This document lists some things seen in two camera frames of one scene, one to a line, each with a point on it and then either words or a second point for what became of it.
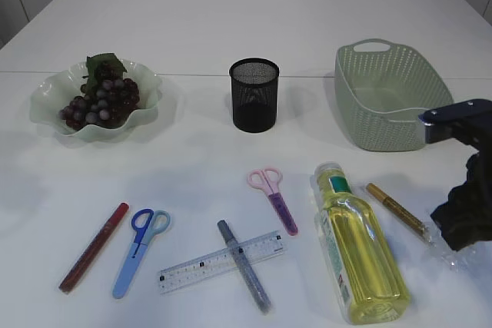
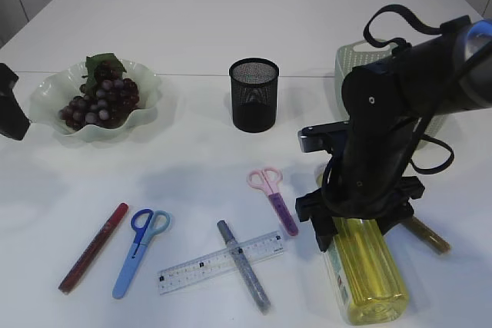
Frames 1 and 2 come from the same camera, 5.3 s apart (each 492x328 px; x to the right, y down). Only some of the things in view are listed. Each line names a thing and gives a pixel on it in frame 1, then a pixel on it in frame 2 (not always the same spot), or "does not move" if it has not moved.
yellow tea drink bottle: x=368 y=278 does not move
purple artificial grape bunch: x=107 y=97 does not move
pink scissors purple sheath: x=267 y=180 does not move
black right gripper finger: x=466 y=217 to x=325 y=229
